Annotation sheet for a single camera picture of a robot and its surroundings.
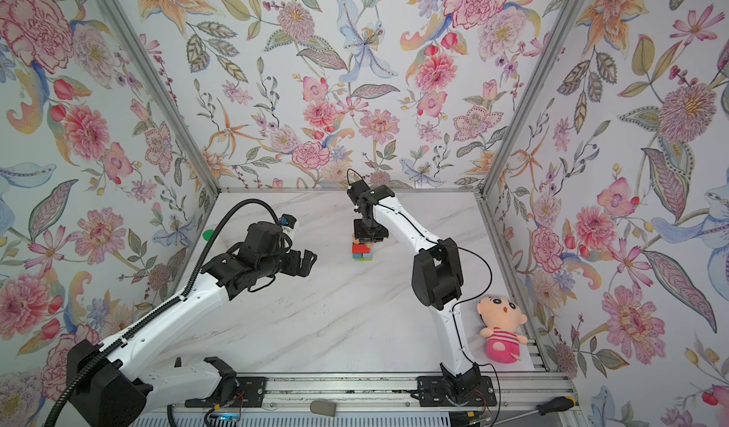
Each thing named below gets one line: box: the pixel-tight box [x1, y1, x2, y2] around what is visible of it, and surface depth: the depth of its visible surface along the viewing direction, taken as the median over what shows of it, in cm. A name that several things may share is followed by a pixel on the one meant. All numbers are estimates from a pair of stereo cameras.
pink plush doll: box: [476, 296, 529, 365], surface depth 80 cm
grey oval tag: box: [309, 400, 337, 417], surface depth 72 cm
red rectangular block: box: [352, 243, 372, 254], surface depth 98 cm
